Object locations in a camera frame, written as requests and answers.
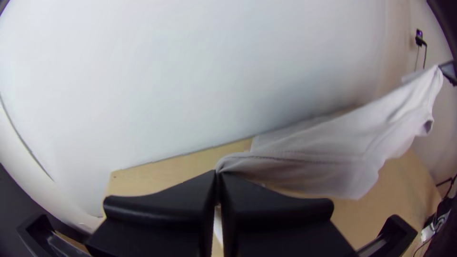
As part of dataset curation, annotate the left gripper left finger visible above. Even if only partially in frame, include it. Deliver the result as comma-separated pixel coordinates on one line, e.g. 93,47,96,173
85,169,218,257

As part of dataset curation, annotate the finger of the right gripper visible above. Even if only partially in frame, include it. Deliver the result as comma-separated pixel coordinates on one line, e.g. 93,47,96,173
438,59,457,87

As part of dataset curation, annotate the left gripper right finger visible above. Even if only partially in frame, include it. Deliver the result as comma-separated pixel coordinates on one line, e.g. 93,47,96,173
218,172,358,257

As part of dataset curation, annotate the grey t-shirt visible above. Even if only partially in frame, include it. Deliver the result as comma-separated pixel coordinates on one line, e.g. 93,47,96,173
215,64,445,200

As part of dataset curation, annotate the black bag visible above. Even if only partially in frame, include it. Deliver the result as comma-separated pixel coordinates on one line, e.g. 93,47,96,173
425,195,457,257

